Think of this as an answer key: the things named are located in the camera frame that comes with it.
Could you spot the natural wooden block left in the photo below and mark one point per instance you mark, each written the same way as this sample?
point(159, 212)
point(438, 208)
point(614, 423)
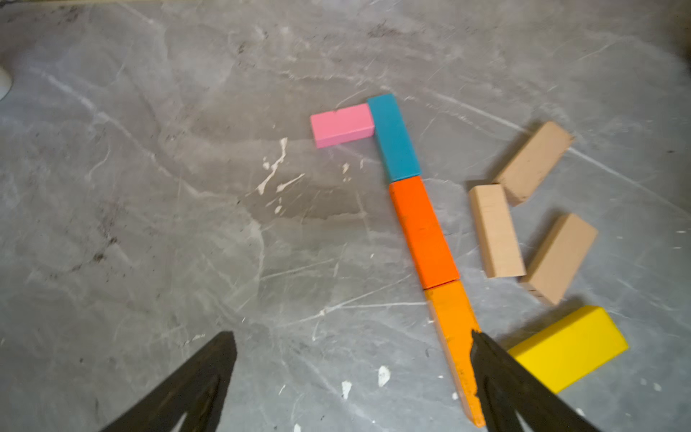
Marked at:
point(499, 247)

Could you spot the natural wooden block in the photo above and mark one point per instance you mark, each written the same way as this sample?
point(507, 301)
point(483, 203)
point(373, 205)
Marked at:
point(499, 247)
point(559, 258)

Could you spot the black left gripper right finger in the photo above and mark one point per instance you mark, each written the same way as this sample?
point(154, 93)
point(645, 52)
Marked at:
point(512, 398)

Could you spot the red orange wooden block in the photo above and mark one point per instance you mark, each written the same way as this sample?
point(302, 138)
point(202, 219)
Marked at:
point(430, 253)

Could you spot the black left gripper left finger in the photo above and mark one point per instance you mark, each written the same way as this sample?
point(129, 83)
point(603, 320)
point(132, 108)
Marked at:
point(192, 397)

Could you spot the yellow wooden block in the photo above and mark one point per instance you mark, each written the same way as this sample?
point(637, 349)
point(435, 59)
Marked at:
point(571, 348)

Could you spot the amber orange wooden block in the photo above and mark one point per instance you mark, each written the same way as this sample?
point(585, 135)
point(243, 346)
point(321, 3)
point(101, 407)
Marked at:
point(451, 311)

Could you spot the tan wooden block upper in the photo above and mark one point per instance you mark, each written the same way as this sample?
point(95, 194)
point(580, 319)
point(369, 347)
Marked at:
point(533, 162)

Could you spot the pink wooden block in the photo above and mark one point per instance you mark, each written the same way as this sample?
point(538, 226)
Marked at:
point(342, 126)

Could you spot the teal wooden block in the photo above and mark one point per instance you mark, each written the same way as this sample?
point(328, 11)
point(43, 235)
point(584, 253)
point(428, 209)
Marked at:
point(396, 147)

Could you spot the natural wooden block middle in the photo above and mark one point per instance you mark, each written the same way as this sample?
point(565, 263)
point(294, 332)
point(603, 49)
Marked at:
point(559, 258)

